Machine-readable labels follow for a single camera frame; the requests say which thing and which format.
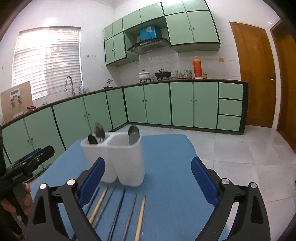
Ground blue box on hood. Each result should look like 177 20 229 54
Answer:
139 25 162 41

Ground light wooden chopstick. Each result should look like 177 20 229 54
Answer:
134 195 146 241

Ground white enamel pot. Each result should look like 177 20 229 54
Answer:
138 70 151 83

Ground large silver spoon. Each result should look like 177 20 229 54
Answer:
94 122 105 143

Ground green upper kitchen cabinets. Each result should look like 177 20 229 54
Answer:
103 1 220 66

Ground black chopstick gold band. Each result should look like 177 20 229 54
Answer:
85 186 100 216

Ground dark grey chopstick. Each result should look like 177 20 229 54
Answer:
121 193 137 241

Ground light bamboo chopstick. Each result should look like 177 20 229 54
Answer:
89 186 109 224

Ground dark grey-brown chopstick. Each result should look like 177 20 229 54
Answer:
93 185 117 229

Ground patterned ceramic jar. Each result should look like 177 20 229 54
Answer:
184 70 192 79
171 70 178 79

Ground long black chopstick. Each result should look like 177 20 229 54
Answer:
107 189 126 241

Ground small plain silver spoon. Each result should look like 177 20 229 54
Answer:
128 125 140 145

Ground green kitchen cabinets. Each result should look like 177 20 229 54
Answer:
2 80 249 166
103 1 220 66

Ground blue table cloth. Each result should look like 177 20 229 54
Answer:
28 133 232 241

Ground pink cloth on counter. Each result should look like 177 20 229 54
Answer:
27 105 37 110

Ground white two-compartment utensil holder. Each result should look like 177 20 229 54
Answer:
80 132 145 187

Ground orange thermos flask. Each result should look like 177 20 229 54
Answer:
193 56 203 79

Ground white window blinds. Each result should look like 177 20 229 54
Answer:
11 26 82 100

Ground black wok with lid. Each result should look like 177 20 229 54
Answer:
154 69 171 81

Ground person's left hand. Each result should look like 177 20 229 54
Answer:
0 182 33 217

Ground chrome kitchen faucet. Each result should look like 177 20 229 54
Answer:
64 75 76 96

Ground cardboard box with label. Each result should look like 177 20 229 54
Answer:
1 81 33 123

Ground green lower kitchen cabinets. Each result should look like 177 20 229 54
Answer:
2 80 249 166

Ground black plastic spoon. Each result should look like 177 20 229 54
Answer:
88 134 98 145

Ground brown wooden door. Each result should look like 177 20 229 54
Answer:
270 20 295 152
230 22 276 128

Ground black range hood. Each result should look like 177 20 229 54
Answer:
128 38 171 55

